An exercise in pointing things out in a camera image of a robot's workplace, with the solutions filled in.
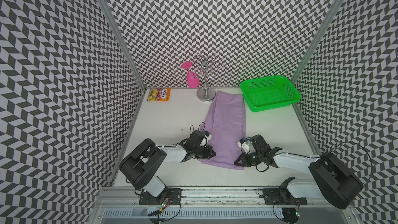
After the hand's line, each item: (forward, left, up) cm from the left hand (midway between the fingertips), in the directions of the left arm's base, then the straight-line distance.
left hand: (214, 156), depth 86 cm
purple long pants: (+21, -8, +2) cm, 23 cm away
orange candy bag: (+44, +39, +4) cm, 59 cm away
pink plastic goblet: (+46, +14, +17) cm, 51 cm away
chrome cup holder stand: (+44, +5, +27) cm, 52 cm away
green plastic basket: (+48, -43, +1) cm, 64 cm away
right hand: (-5, -12, 0) cm, 13 cm away
